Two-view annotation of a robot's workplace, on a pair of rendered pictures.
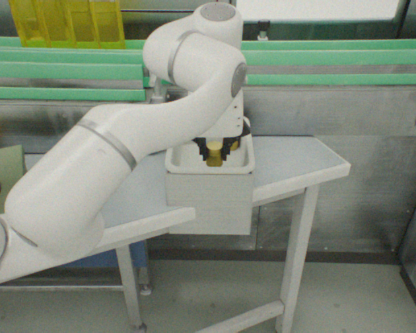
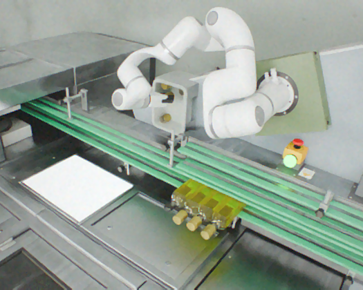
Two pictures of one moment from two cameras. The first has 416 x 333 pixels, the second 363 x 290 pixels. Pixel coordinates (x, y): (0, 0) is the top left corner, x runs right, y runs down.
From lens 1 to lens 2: 105 cm
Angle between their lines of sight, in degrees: 35
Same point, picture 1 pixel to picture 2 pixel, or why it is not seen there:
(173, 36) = (133, 84)
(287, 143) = (146, 116)
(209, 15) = (120, 96)
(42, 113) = (243, 155)
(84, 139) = (167, 42)
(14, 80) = (245, 172)
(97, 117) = (162, 50)
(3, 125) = (269, 160)
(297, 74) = (122, 137)
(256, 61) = (133, 146)
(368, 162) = not seen: hidden behind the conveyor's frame
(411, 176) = not seen: hidden behind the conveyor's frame
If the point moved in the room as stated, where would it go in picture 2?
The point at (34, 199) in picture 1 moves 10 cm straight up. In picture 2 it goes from (184, 22) to (164, 26)
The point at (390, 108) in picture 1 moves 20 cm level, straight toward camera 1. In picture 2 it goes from (100, 113) to (111, 84)
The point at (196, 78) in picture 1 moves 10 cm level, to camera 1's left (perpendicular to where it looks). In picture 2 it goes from (133, 68) to (156, 74)
